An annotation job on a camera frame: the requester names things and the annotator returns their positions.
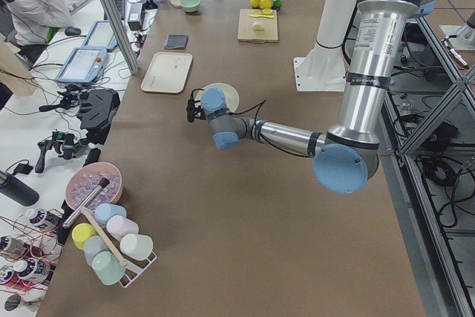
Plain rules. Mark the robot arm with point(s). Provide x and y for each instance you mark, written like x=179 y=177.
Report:
x=355 y=50

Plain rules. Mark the white steamed bun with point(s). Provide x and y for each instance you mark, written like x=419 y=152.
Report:
x=257 y=26

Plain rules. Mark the cream rabbit tray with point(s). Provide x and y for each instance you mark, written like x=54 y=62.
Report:
x=167 y=73

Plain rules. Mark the yellow lemon far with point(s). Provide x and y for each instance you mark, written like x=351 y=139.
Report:
x=254 y=3

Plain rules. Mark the yellow lemon near lime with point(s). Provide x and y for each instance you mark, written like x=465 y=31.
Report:
x=265 y=4

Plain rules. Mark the yellow plastic knife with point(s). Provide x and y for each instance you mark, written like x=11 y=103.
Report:
x=261 y=15

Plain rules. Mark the mint green bowl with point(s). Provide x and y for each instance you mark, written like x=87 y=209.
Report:
x=190 y=6

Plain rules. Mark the wooden cutting board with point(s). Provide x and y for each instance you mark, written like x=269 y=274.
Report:
x=245 y=33

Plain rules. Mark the dark grey folded cloth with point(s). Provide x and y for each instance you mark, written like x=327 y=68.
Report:
x=176 y=42

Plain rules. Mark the beige round plate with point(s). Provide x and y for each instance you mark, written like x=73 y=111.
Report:
x=230 y=96

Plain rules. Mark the far teach pendant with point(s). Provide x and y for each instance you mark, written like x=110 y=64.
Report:
x=101 y=35

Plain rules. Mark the teach pendant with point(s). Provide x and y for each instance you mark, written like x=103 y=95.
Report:
x=101 y=35
x=83 y=65

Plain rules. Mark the near teach pendant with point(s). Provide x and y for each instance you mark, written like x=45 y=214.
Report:
x=83 y=65

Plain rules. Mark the seated person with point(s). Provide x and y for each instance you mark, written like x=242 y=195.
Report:
x=37 y=21

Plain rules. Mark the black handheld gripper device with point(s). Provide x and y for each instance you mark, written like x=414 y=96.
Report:
x=65 y=144

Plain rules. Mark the metal black-tipped tool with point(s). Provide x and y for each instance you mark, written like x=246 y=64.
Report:
x=104 y=182

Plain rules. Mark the pink bowl with ice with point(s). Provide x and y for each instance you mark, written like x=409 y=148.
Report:
x=87 y=178

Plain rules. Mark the blue cup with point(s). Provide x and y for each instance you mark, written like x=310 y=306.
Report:
x=105 y=211

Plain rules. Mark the pink cup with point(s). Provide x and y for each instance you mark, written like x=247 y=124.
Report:
x=118 y=227

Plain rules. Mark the white cup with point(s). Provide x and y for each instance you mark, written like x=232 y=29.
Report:
x=136 y=246

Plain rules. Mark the yellow cup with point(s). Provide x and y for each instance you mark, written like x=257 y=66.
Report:
x=81 y=232

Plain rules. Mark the grey cup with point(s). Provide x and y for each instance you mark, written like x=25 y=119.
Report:
x=92 y=247

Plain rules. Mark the black thermos bottle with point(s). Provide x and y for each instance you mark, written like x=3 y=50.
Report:
x=18 y=191

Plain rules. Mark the mint cup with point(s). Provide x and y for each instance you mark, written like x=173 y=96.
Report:
x=107 y=268

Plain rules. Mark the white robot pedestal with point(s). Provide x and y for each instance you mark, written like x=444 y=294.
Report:
x=323 y=68

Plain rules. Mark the aluminium frame post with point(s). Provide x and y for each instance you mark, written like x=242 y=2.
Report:
x=121 y=36

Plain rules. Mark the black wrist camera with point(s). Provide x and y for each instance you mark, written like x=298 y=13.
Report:
x=194 y=111

